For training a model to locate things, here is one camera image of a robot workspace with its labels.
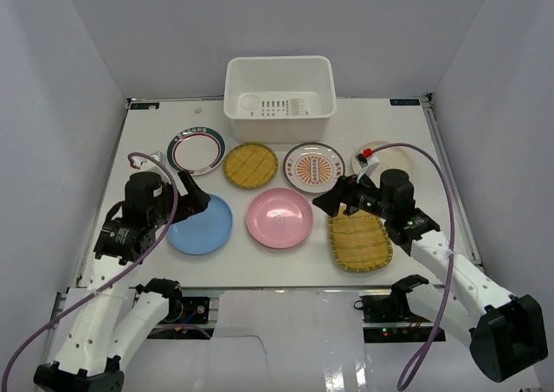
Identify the blue table label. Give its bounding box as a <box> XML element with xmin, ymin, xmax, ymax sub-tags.
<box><xmin>390</xmin><ymin>99</ymin><xmax>421</xmax><ymax>106</ymax></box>
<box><xmin>129</xmin><ymin>101</ymin><xmax>159</xmax><ymax>111</ymax></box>

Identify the cream round plate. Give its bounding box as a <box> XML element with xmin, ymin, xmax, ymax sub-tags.
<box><xmin>351</xmin><ymin>141</ymin><xmax>416</xmax><ymax>184</ymax></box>

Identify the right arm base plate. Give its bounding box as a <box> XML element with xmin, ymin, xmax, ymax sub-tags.
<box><xmin>353</xmin><ymin>294</ymin><xmax>433</xmax><ymax>344</ymax></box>

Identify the green rimmed white plate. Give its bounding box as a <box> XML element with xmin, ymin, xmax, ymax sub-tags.
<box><xmin>166</xmin><ymin>126</ymin><xmax>226</xmax><ymax>176</ymax></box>

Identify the pink plastic plate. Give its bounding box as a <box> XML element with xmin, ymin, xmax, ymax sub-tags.
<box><xmin>246</xmin><ymin>188</ymin><xmax>314</xmax><ymax>249</ymax></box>

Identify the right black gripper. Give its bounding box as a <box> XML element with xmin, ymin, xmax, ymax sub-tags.
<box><xmin>312</xmin><ymin>170</ymin><xmax>393</xmax><ymax>222</ymax></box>

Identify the blue plastic plate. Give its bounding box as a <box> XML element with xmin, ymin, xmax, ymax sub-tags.
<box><xmin>166</xmin><ymin>195</ymin><xmax>233</xmax><ymax>255</ymax></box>

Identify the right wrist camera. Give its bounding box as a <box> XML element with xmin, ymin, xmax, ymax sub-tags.
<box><xmin>351</xmin><ymin>148</ymin><xmax>379</xmax><ymax>182</ymax></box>

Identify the orange sunburst patterned plate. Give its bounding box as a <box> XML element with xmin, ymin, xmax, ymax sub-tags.
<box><xmin>283</xmin><ymin>142</ymin><xmax>345</xmax><ymax>195</ymax></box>

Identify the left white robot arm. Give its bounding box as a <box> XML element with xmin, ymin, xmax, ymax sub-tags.
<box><xmin>34</xmin><ymin>171</ymin><xmax>210</xmax><ymax>391</ymax></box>

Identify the left blue table label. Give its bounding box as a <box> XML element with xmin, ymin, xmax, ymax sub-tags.
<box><xmin>129</xmin><ymin>101</ymin><xmax>159</xmax><ymax>111</ymax></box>

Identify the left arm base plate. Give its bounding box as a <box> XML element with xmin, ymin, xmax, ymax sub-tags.
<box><xmin>148</xmin><ymin>297</ymin><xmax>217</xmax><ymax>340</ymax></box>

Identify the rectangular bamboo woven tray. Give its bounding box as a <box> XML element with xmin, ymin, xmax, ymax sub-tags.
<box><xmin>327</xmin><ymin>207</ymin><xmax>393</xmax><ymax>273</ymax></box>

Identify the white plastic bin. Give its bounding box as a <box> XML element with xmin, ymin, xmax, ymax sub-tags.
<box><xmin>223</xmin><ymin>55</ymin><xmax>337</xmax><ymax>144</ymax></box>

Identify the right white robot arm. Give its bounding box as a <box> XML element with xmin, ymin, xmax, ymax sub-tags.
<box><xmin>312</xmin><ymin>169</ymin><xmax>548</xmax><ymax>382</ymax></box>

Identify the right blue table label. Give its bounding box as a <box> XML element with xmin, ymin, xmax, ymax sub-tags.
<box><xmin>390</xmin><ymin>99</ymin><xmax>421</xmax><ymax>106</ymax></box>

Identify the round bamboo woven plate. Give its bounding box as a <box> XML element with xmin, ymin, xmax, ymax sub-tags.
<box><xmin>223</xmin><ymin>143</ymin><xmax>279</xmax><ymax>190</ymax></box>

